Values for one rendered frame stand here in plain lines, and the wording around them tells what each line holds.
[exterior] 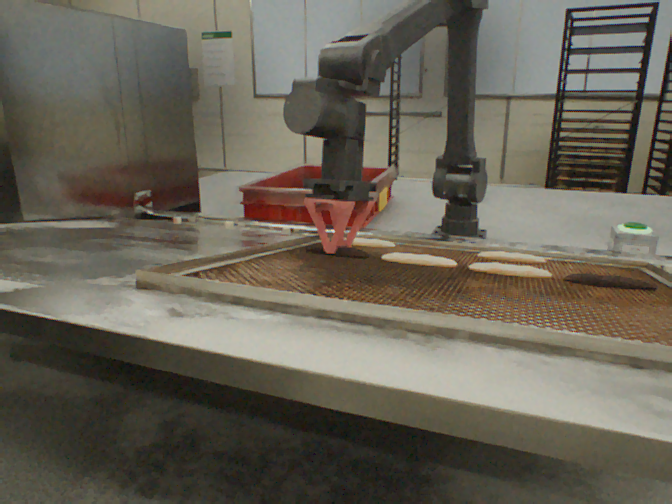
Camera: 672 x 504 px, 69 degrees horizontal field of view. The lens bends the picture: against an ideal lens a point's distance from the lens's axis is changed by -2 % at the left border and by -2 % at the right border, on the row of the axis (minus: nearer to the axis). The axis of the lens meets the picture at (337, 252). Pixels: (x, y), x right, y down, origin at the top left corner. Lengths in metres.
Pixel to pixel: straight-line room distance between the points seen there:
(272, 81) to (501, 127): 2.59
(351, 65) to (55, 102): 0.61
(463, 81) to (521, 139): 4.26
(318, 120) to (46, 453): 0.44
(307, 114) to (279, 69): 5.34
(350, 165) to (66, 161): 0.62
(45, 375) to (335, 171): 0.43
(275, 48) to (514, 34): 2.54
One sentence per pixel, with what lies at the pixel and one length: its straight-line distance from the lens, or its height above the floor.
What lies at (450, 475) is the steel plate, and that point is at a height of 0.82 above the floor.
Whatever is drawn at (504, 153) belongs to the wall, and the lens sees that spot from 5.33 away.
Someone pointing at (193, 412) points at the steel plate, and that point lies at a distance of 0.55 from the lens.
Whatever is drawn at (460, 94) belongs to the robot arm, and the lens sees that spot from 1.07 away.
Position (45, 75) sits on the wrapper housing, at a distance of 1.08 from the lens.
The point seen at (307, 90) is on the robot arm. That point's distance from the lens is 0.61.
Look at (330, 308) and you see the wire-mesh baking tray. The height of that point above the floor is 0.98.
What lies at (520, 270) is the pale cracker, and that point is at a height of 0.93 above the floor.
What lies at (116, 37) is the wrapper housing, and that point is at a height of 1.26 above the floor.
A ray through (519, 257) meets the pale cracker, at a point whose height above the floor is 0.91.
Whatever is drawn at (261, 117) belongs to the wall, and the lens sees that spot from 6.06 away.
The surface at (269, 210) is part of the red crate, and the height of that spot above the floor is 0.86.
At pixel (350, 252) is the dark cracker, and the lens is 0.67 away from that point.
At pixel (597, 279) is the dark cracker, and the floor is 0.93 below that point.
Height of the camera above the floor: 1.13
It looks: 17 degrees down
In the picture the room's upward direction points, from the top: straight up
